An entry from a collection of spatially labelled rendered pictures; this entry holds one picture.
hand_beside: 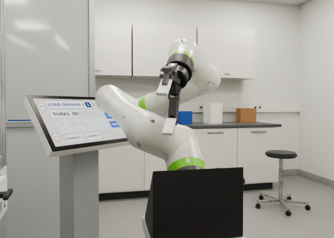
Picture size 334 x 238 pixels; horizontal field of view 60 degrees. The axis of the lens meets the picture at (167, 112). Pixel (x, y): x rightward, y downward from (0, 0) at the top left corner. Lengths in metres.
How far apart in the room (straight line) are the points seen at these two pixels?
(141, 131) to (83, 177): 0.71
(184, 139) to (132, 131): 0.18
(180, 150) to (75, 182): 0.71
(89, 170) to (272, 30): 4.15
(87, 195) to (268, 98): 3.87
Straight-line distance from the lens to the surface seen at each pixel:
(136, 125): 0.90
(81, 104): 1.56
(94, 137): 1.45
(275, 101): 5.03
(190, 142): 0.99
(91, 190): 1.59
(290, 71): 5.21
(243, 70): 4.37
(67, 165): 1.53
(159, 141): 0.92
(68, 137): 1.37
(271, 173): 4.26
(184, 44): 1.02
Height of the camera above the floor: 1.15
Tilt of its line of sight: 1 degrees down
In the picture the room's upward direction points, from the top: straight up
